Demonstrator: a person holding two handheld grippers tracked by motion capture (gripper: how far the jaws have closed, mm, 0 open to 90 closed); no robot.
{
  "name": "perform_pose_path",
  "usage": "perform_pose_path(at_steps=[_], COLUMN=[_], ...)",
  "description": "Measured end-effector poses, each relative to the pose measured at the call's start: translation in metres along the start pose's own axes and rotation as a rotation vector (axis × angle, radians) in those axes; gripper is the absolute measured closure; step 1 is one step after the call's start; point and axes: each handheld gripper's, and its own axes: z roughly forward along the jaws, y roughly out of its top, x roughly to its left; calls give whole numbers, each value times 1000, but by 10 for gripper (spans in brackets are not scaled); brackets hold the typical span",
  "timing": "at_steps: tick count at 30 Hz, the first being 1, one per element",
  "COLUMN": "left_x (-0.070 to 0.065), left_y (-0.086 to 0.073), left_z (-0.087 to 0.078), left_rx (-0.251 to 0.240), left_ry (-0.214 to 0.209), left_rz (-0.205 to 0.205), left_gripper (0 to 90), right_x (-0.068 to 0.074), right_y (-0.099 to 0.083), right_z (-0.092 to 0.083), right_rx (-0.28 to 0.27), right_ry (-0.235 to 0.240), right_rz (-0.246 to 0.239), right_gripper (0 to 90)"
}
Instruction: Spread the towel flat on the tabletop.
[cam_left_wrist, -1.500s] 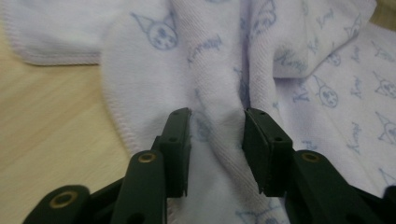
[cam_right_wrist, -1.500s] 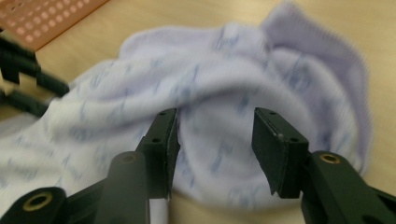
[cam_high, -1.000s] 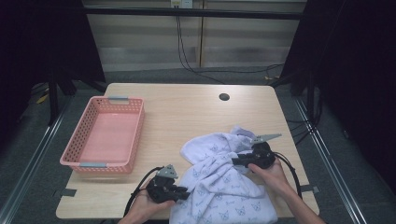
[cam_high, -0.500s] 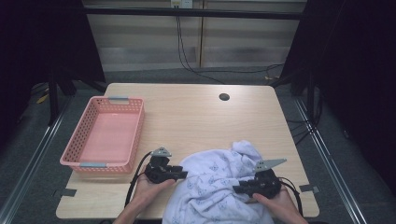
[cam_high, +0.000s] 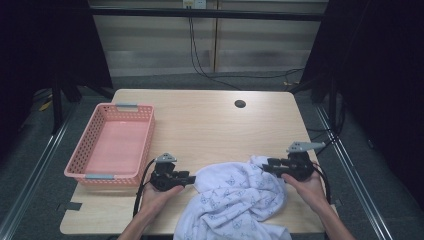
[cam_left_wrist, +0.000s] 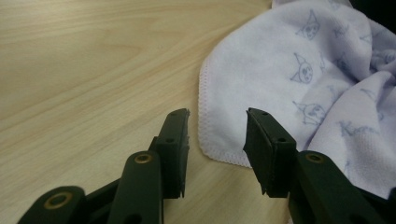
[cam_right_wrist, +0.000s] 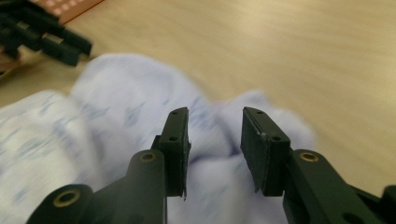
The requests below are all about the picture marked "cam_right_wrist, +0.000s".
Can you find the light blue towel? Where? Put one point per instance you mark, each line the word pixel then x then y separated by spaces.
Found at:
pixel 124 102

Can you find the pink perforated plastic basket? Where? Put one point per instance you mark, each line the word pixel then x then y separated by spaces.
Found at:
pixel 70 7

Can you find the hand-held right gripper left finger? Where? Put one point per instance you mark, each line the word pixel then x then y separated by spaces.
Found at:
pixel 174 155

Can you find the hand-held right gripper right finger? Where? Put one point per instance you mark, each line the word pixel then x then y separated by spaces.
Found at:
pixel 264 155

